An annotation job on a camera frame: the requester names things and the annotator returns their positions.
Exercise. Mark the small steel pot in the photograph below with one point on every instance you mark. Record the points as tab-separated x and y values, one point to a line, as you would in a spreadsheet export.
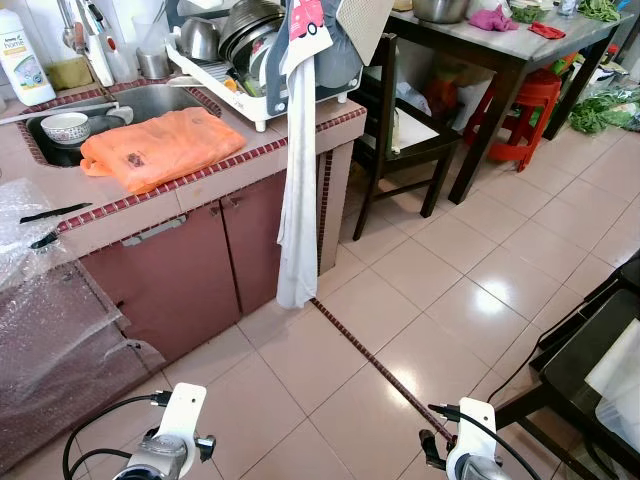
200	40

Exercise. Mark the dark wooden chair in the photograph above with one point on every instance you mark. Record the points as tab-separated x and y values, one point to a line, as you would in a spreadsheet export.
388	80

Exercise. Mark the white dish rack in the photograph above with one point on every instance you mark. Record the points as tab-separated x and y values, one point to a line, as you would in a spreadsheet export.
230	90

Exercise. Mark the white hanging towel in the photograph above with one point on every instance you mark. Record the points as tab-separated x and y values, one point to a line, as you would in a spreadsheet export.
298	200

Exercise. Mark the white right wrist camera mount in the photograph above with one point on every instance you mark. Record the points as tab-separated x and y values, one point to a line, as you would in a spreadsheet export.
472	425

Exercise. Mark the large steel pot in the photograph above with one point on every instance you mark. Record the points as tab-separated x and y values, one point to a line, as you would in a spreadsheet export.
440	10

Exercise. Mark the yellow sponge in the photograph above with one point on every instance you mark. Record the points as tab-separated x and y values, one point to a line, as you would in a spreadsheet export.
70	73

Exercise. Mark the stainless steel sink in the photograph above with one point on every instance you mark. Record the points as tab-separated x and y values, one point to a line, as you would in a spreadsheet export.
150	100

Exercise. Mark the wide maroon cabinet door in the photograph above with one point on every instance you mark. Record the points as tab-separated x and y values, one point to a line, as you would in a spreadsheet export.
170	290

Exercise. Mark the orange plastic bag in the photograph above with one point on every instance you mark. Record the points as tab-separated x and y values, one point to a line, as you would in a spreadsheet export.
165	150

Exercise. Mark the white patterned bowl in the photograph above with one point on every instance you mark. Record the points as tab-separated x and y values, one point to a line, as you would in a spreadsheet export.
65	125

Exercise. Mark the grey cloth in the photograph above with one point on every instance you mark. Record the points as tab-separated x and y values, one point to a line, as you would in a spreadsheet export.
340	65

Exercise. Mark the white detergent bottle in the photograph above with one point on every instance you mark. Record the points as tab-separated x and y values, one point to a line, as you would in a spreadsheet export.
22	65

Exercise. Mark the bagged green vegetables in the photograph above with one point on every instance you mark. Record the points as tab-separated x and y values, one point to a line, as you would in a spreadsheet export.
600	112

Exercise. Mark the magenta cloth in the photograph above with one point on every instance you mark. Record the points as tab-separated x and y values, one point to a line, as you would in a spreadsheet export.
492	18

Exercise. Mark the steel cup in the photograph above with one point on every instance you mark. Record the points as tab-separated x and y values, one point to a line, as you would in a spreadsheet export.
152	65

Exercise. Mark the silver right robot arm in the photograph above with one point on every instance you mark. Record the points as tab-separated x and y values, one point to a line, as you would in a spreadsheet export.
478	470

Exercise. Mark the clear bubble wrap sheet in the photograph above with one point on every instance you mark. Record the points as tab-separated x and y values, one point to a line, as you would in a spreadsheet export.
60	340

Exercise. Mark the red cloth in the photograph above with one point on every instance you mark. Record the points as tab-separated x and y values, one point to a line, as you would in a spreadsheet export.
546	30

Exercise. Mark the pink printed cloth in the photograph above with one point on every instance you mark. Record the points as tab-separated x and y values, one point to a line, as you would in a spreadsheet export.
308	18

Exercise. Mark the narrow maroon cabinet door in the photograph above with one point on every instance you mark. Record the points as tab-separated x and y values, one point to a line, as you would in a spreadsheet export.
250	240

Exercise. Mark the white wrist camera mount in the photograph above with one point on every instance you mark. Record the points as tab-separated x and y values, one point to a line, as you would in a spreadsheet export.
472	425
182	415

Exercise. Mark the red plastic stool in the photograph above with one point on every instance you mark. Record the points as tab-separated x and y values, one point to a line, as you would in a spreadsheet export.
530	100

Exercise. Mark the short black piece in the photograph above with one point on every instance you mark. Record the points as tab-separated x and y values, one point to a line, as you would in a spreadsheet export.
44	240

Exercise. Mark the long black strip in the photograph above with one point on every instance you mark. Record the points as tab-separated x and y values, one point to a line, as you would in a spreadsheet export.
55	212

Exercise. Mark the steel faucet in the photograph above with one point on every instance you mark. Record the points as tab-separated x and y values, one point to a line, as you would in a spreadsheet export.
70	30

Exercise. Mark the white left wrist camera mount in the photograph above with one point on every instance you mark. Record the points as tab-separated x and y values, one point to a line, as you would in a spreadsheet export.
182	415

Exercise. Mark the dark wooden table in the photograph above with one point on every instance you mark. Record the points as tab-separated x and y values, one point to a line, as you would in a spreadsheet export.
500	42

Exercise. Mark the beige woven mat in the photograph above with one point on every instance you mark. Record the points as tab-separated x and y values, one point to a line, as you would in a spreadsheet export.
365	20

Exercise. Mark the black glass side table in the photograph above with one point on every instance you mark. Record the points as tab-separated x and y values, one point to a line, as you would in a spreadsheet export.
570	360

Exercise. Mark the green leafy vegetables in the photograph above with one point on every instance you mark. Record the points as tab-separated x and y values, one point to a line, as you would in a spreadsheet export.
600	10

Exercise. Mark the white plastic container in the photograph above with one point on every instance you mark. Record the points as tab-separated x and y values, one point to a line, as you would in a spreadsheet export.
620	390

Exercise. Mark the stacked steel pans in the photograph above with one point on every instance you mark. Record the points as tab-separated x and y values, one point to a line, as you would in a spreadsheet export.
250	30

